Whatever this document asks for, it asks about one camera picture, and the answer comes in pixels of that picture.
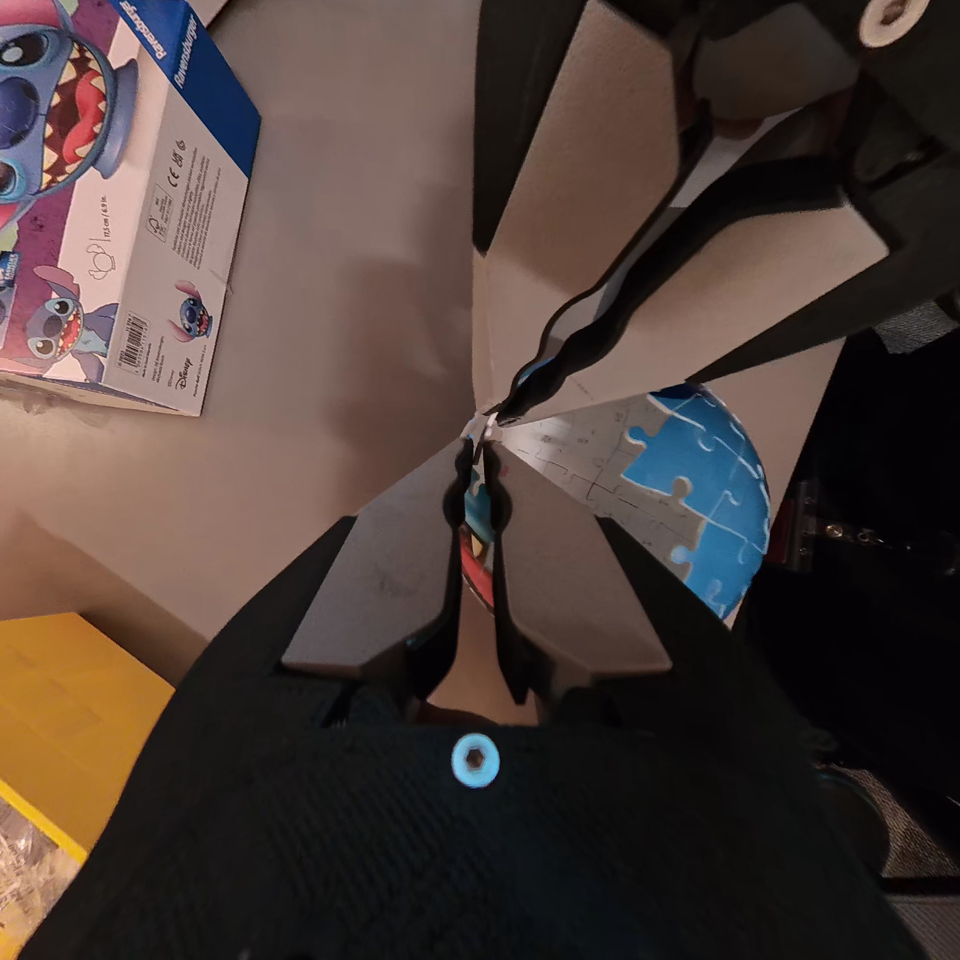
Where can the person's black clothing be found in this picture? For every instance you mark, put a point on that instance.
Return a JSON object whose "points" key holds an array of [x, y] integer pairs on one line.
{"points": [[877, 585]]}

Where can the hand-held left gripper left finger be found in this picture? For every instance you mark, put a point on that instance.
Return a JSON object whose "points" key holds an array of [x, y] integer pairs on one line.
{"points": [[375, 577]]}

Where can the yellow plastic bin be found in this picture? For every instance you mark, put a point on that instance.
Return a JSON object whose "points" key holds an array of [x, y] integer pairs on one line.
{"points": [[67, 697]]}

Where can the blue puzzle ball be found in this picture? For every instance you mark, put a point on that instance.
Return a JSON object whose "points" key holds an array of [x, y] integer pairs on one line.
{"points": [[720, 495]]}

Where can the puzzle piece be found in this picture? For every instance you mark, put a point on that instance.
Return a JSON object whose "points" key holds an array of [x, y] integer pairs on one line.
{"points": [[486, 429]]}

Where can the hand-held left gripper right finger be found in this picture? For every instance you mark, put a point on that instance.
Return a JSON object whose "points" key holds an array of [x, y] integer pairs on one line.
{"points": [[577, 592]]}

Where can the clear bag of puzzle pieces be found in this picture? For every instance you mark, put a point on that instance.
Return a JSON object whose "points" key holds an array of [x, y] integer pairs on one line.
{"points": [[30, 877]]}

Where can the cartoon printed puzzle box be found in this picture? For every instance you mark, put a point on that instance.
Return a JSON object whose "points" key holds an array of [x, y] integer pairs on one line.
{"points": [[150, 225]]}

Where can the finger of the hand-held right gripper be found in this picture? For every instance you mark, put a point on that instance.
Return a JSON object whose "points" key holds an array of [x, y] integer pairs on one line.
{"points": [[585, 150], [750, 300]]}

